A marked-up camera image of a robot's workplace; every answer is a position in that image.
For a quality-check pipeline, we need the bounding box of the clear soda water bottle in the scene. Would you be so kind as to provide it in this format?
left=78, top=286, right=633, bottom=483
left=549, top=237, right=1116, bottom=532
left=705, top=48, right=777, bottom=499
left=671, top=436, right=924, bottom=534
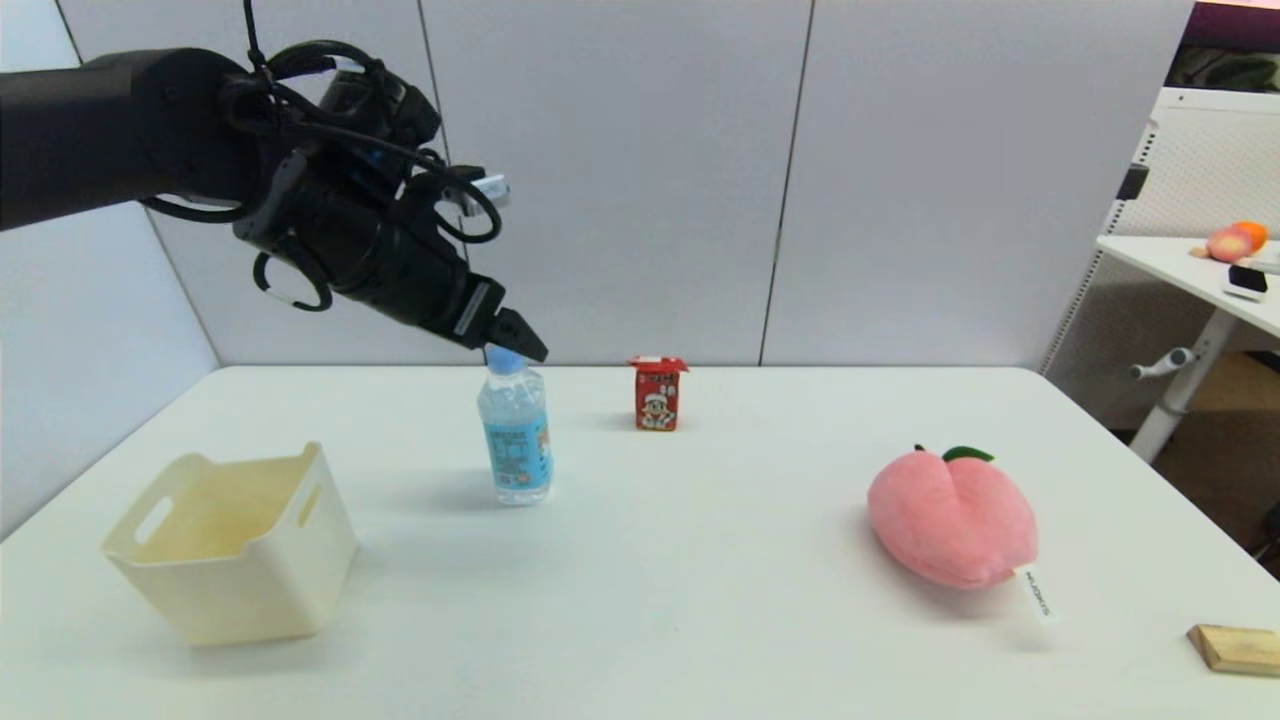
left=477, top=345, right=554, bottom=506

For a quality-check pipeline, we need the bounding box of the red milk carton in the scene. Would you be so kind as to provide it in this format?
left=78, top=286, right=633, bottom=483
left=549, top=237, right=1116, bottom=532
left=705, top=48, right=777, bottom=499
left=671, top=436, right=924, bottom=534
left=629, top=356, right=690, bottom=433

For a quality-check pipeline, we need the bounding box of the cream plastic basket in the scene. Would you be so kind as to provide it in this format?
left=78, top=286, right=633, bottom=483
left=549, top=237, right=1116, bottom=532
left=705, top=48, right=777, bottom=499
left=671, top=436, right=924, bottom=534
left=102, top=443, right=359, bottom=646

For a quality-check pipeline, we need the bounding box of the pink peach plush toy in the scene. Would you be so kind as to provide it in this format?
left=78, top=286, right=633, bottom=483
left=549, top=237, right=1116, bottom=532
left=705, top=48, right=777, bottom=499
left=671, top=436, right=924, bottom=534
left=866, top=445, right=1058, bottom=624

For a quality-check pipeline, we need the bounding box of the white side table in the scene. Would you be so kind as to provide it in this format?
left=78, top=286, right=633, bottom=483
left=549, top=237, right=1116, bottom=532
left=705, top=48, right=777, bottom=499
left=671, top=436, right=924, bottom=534
left=1093, top=236, right=1280, bottom=466

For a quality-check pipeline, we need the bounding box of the white pegboard panel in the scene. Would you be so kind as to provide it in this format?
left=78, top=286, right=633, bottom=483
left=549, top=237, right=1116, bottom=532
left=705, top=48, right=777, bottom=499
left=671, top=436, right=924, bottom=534
left=1040, top=88, right=1280, bottom=431

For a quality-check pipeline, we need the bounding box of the small peach plush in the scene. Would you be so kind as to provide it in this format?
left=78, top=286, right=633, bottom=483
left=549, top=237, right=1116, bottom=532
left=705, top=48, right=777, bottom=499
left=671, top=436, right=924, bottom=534
left=1204, top=222, right=1268, bottom=266

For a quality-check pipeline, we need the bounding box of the small wooden block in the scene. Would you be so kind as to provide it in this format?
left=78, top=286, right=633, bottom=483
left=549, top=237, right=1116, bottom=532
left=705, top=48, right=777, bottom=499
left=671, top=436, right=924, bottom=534
left=1187, top=624, right=1280, bottom=676

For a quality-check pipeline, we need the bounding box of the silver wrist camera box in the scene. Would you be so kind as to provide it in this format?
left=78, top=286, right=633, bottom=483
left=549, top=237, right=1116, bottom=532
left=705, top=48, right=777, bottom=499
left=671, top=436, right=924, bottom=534
left=463, top=173, right=512, bottom=213

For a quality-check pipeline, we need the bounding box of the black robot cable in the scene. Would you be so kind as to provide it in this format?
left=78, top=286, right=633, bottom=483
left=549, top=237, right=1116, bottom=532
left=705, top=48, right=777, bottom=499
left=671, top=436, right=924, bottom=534
left=140, top=0, right=504, bottom=314

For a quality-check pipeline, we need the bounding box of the grey table crank handle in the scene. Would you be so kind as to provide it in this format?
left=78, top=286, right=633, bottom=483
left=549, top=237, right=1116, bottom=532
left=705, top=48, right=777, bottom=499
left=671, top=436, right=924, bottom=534
left=1130, top=348, right=1197, bottom=382

